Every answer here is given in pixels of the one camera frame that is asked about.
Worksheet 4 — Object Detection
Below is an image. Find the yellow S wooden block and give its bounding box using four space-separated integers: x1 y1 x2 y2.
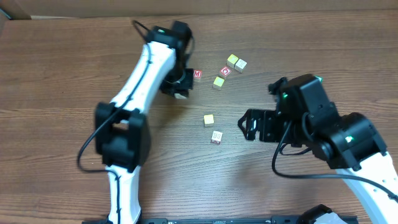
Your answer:
203 114 215 127

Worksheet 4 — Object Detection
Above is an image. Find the red E wooden block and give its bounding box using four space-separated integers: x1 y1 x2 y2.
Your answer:
211 131 223 144

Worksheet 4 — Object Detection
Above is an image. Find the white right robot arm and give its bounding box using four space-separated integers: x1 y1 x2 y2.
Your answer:
238 73 397 223

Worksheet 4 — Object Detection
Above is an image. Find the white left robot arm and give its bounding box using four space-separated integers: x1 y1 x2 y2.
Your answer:
93 21 195 223

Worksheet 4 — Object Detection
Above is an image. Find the red M wooden block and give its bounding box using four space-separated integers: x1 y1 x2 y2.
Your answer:
193 70 203 82

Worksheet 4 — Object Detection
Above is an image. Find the plain wooden block centre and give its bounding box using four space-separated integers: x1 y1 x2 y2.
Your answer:
213 77 225 90

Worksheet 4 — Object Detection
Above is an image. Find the plain wooden block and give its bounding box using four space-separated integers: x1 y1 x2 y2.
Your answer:
213 77 225 90
226 54 239 68

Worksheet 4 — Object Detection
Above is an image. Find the red O wooden block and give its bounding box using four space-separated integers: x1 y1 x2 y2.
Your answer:
219 66 232 80

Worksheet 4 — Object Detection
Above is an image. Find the plain wooden block far back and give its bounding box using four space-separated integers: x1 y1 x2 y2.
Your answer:
226 54 239 68

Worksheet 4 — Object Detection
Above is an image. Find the yellow-edged wooden block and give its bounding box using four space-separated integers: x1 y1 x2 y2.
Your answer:
234 58 247 73

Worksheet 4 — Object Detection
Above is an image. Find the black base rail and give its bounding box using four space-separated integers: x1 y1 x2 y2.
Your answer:
81 215 359 224

